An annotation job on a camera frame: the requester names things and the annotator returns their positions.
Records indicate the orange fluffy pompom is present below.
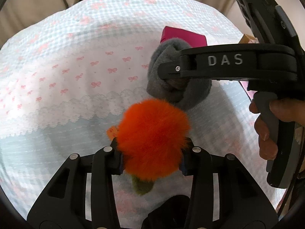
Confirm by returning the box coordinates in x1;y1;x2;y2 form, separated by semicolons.
107;99;191;195

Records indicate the magenta soft pouch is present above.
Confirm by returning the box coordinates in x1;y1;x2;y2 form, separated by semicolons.
160;26;207;48

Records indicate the grey fluffy sock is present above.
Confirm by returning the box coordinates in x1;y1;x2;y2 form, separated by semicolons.
146;37;213;111

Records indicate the right hand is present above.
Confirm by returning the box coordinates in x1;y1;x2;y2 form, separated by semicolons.
249;99;304;160

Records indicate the cardboard box with pink lining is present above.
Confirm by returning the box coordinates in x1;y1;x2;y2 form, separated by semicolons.
239;34;259;44

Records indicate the blue checked bed sheet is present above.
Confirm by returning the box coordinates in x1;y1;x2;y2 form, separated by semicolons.
1;0;285;228

